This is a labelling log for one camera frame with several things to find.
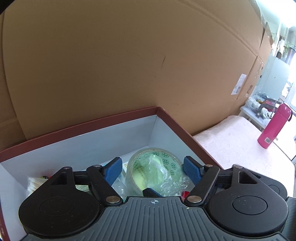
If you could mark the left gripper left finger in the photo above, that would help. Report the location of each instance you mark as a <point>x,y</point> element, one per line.
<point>101,180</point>

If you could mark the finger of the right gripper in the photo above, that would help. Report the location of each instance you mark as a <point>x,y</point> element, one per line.
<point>149,192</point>

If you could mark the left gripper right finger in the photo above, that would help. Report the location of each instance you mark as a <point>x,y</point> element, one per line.
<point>203,177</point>

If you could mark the bagged green white item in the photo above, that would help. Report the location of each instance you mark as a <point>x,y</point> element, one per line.
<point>162,172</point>

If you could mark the green gold small box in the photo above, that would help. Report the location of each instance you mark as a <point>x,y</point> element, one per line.
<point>84,188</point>

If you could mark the cotton swab bag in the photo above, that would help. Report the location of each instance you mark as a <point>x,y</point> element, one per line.
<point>33,184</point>

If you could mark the green patterned tape roll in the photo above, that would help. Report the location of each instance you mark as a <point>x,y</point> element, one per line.
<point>131,171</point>

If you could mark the pink towel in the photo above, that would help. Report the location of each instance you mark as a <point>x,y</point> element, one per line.
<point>234,141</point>

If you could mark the maroon storage box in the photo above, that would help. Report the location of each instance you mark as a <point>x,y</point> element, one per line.
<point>80,146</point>

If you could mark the pink thermos bottle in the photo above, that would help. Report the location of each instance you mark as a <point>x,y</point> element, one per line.
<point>269,134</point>

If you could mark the brown cardboard backdrop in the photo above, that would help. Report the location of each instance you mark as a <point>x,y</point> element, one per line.
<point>67,62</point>

